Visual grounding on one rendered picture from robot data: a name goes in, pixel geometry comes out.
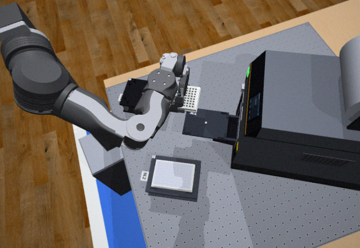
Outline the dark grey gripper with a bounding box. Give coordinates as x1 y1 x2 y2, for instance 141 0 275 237
170 67 190 113

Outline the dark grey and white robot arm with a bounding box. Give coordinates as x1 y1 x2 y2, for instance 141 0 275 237
0 21 189 151

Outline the grey cylinder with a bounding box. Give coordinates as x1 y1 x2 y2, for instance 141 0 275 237
339 35 360 122

